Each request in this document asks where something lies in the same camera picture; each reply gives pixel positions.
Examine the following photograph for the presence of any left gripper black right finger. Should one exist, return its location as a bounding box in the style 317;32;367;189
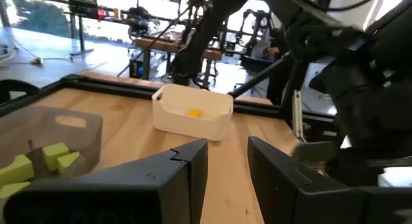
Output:
247;136;412;224

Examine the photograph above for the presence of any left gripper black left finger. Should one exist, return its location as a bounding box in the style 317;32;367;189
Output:
3;138;209;224

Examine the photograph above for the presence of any small green block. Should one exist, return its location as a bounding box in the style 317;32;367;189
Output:
57;151;82;174

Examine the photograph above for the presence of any green notched block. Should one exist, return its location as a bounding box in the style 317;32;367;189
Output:
0;154;35;186

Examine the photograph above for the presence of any green rectangular block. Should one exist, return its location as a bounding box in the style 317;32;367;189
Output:
0;181;32;200

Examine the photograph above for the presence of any grey translucent bin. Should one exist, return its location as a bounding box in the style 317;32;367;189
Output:
0;104;104;199

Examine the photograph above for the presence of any white plastic bin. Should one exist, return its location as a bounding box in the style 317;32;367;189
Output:
151;83;234;142

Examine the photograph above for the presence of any person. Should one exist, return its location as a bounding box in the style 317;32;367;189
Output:
250;26;290;62

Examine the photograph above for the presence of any wooden background table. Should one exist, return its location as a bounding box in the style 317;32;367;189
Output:
133;37;226;89

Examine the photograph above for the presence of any black aluminium rig frame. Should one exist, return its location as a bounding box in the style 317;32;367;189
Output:
0;50;337;144

